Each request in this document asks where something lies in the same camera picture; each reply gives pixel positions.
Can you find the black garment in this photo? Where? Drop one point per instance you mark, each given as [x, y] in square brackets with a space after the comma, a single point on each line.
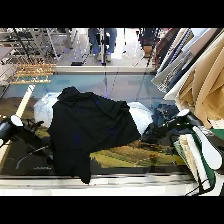
[90, 126]

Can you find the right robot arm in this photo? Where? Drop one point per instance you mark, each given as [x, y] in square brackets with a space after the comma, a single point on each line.
[207, 150]

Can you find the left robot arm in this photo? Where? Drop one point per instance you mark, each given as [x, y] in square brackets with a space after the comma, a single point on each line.
[7, 128]

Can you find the heap of clothes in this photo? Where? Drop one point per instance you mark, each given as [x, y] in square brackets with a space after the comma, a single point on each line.
[173, 66]

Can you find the person's legs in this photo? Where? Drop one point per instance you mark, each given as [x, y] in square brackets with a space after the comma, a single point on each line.
[110, 41]

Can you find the cream garment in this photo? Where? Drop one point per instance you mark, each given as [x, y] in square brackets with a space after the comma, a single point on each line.
[190, 156]

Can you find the beige garment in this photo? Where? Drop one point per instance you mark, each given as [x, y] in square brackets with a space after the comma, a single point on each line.
[203, 93]

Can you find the green garment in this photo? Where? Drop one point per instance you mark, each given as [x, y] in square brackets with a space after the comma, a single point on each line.
[209, 173]

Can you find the silver frame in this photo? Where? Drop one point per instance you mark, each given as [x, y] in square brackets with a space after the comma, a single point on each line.
[100, 187]

